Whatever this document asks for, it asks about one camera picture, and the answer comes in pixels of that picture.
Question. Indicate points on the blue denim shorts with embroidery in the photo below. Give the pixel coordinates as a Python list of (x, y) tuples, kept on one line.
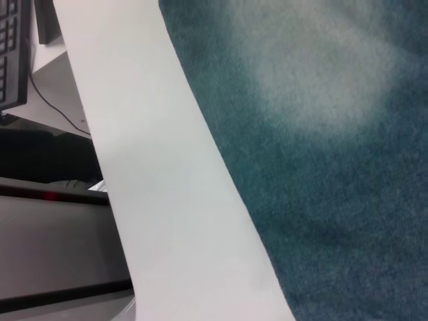
[(317, 167)]

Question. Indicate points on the white desk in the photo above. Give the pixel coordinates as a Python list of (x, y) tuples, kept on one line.
[(63, 83)]

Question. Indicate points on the grey cabinet with red light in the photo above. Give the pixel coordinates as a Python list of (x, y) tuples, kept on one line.
[(50, 240)]

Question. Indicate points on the black monitor base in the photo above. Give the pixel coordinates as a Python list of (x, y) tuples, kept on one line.
[(50, 23)]

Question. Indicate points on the black computer keyboard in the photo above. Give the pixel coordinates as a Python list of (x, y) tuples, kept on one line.
[(11, 50)]

